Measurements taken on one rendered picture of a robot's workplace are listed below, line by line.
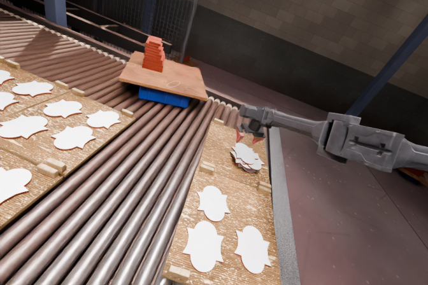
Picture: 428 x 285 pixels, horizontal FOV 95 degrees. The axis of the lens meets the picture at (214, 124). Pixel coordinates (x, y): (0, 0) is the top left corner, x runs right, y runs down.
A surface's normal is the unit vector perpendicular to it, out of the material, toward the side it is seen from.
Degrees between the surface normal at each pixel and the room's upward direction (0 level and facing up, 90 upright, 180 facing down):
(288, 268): 0
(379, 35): 90
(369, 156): 85
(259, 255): 0
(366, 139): 85
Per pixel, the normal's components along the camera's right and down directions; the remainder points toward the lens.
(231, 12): -0.16, 0.50
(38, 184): 0.33, -0.79
